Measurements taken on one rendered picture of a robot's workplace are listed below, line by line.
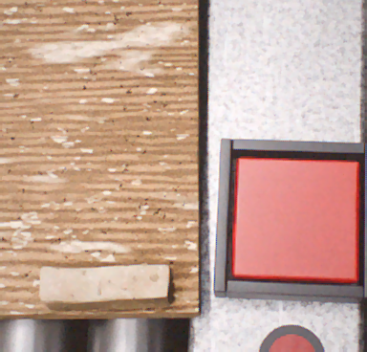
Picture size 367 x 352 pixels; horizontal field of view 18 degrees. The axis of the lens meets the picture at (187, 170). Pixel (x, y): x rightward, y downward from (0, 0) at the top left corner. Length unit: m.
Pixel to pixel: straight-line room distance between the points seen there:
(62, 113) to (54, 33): 0.04
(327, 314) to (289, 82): 0.12
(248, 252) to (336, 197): 0.05
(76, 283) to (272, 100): 0.14
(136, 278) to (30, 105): 0.11
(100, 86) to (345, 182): 0.13
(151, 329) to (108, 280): 0.05
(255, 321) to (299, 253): 0.04
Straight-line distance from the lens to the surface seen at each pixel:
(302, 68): 0.58
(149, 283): 0.50
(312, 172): 0.55
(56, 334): 0.56
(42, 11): 0.58
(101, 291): 0.50
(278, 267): 0.54
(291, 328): 0.55
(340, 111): 0.57
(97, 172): 0.55
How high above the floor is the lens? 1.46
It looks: 74 degrees down
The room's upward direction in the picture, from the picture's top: 10 degrees counter-clockwise
